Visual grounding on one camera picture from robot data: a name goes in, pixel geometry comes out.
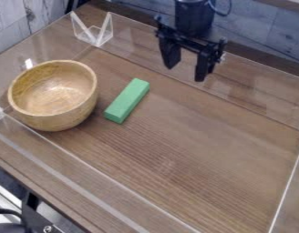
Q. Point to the wooden bowl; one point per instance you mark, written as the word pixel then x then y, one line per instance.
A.
pixel 53 95

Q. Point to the green rectangular block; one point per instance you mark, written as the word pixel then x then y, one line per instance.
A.
pixel 127 100

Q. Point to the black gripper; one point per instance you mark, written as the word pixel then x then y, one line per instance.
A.
pixel 207 46

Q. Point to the clear acrylic corner bracket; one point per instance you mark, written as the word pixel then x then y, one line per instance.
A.
pixel 94 35

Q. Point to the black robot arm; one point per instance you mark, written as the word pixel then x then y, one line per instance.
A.
pixel 187 30

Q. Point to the clear acrylic front wall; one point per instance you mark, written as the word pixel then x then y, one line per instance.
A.
pixel 94 199

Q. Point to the black metal table frame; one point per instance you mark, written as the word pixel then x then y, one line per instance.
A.
pixel 37 222

